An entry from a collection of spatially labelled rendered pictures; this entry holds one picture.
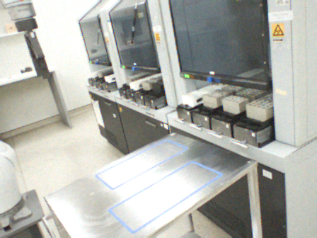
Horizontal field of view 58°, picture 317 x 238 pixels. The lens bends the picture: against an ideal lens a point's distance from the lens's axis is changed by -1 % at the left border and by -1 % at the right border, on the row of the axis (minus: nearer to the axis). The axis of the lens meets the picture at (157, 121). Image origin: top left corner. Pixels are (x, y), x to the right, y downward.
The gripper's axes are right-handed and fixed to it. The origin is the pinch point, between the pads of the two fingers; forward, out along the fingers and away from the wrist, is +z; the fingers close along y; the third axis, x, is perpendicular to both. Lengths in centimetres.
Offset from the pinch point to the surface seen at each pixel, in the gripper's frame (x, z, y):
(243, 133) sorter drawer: 66, 42, 35
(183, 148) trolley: 37, 38, 31
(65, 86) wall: 72, 69, -360
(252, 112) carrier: 74, 36, 33
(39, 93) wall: 29, 69, -360
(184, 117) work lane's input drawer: 66, 44, -10
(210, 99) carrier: 73, 34, 6
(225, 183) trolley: 32, 38, 60
